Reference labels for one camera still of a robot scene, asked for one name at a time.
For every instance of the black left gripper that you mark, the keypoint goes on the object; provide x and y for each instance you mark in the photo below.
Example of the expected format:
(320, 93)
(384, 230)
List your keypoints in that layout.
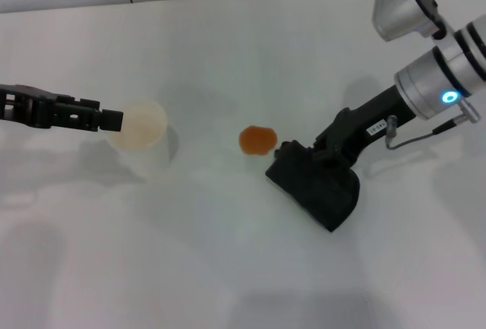
(23, 106)

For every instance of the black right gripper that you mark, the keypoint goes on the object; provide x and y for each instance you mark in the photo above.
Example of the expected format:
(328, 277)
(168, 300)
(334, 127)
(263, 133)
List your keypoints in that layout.
(368, 124)

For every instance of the dark blue rag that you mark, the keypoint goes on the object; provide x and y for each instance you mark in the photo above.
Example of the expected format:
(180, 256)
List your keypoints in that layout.
(315, 192)

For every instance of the white paper cup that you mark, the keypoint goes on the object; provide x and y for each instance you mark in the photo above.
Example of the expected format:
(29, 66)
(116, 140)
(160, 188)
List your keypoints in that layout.
(152, 150)

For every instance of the brown water stain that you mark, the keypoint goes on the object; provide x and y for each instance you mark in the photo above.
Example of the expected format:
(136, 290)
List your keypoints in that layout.
(256, 139)

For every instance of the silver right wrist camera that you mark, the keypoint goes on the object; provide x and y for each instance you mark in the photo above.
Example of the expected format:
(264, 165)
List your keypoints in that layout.
(402, 6)

